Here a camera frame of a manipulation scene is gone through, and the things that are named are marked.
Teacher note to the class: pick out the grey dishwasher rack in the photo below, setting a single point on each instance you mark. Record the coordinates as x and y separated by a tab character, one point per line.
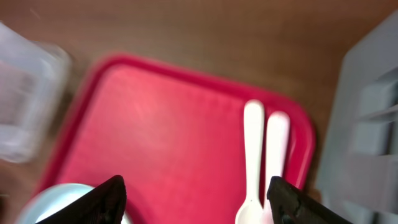
357	177

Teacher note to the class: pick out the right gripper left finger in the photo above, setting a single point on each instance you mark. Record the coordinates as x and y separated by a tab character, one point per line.
81	204

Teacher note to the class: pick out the red plastic tray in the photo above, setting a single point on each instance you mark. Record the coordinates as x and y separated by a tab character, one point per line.
176	137

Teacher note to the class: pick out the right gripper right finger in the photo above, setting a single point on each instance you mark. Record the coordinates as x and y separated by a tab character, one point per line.
289	205

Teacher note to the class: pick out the white plastic fork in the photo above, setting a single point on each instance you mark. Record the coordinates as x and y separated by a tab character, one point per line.
277	137

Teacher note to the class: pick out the white plastic spoon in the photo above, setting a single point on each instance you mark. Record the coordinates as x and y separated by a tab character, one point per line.
253	124

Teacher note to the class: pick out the light blue plate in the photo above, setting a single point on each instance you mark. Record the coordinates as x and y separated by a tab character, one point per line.
35	210

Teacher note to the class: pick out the clear plastic bin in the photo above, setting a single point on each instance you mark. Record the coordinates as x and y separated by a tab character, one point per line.
33	78

